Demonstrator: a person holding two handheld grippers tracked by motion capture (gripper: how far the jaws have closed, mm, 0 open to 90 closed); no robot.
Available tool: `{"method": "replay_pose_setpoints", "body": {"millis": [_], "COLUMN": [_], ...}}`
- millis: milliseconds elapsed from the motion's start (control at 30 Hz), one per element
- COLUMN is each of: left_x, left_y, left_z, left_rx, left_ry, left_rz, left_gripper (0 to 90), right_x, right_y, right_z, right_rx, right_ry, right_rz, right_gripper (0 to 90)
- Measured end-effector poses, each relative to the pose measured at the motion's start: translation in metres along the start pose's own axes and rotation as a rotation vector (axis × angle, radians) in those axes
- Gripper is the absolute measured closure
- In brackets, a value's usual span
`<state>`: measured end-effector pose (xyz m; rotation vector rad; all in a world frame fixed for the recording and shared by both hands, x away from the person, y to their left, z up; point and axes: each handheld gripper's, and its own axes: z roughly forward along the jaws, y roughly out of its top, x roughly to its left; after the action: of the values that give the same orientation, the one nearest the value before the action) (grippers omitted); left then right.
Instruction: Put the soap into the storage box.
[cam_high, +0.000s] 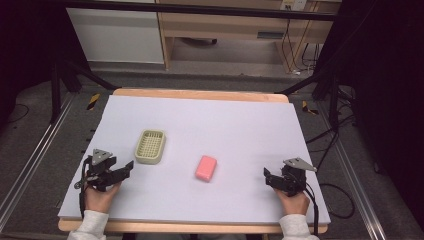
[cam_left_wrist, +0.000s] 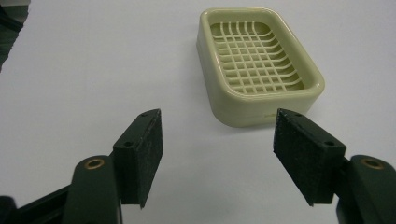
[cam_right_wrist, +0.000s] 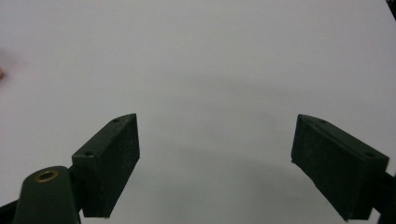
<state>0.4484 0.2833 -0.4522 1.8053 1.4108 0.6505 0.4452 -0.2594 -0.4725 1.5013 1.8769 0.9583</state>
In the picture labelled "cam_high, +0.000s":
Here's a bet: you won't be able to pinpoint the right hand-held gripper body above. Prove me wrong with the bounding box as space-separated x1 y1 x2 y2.
280 157 318 198

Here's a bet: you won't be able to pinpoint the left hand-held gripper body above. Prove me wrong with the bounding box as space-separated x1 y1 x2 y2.
74 148 123 193

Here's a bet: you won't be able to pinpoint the beige soap dish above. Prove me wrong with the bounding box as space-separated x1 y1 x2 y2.
134 129 167 166

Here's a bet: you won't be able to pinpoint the pink soap bar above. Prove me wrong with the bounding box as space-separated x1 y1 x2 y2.
194 155 218 183

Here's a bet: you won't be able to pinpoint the person's right hand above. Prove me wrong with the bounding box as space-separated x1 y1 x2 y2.
273 187 311 217

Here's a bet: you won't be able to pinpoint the person's left hand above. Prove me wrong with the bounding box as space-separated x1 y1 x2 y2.
83 181 123 215

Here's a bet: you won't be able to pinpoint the yellow black tape marker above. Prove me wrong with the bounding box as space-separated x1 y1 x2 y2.
301 100 320 117
86 92 101 111

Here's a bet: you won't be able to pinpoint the white foam mat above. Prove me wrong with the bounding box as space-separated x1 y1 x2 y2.
57 94 332 225

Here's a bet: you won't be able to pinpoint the wooden table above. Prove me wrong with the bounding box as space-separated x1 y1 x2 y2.
57 87 330 235

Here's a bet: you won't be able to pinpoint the white cabinet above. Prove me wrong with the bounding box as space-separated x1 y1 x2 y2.
65 7 165 65

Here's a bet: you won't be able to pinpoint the wooden desk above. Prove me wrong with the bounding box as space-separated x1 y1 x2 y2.
155 0 342 73

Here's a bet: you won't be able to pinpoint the white power strip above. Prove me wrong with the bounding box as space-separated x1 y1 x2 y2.
279 0 307 12

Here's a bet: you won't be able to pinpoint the left hand-held gripper cable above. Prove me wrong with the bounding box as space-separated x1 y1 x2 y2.
78 155 92 220

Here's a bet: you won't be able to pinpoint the hand-held gripper cable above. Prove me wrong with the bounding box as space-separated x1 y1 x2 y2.
302 182 320 236
78 155 92 220

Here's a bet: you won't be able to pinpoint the right hand-held gripper cable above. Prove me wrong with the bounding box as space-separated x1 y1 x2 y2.
302 182 320 236

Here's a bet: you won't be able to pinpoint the black floor cable loop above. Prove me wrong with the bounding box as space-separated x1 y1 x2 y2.
319 182 356 220

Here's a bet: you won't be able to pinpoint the metal floor rail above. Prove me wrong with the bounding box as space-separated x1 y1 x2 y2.
315 99 388 240
0 92 77 232

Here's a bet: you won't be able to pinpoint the black frame stand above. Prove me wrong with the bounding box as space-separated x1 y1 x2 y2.
49 59 120 125
274 68 342 130

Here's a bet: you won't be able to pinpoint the thin black floor cable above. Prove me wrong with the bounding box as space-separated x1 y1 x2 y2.
7 103 31 125

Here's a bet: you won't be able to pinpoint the hanging desk cables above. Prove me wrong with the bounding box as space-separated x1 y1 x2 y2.
280 9 322 73

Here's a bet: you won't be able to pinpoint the black frame crossbar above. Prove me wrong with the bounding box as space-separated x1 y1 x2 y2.
59 0 338 22

